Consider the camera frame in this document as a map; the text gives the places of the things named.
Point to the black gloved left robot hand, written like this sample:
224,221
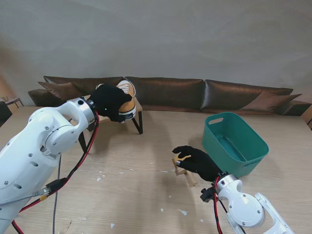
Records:
107,102

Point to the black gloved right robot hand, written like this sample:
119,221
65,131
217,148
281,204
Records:
202,164

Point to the wooden brush yellow bristles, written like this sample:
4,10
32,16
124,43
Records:
192,181

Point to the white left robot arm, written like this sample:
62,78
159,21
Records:
48,136

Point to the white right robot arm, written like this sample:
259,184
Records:
246,209

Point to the green plastic basin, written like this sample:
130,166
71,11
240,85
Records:
212,136

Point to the small wooden black-legged stand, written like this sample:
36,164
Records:
83,143

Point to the brown leather throw pillow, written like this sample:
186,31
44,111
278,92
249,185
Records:
265,101
58,89

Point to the brown leather sofa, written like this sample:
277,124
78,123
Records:
165,92

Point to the wooden side table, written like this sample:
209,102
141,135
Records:
13,100

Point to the dark chair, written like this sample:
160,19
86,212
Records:
3,114

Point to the light wooden cabinet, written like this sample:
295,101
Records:
309,120

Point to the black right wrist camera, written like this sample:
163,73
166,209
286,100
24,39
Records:
207,195

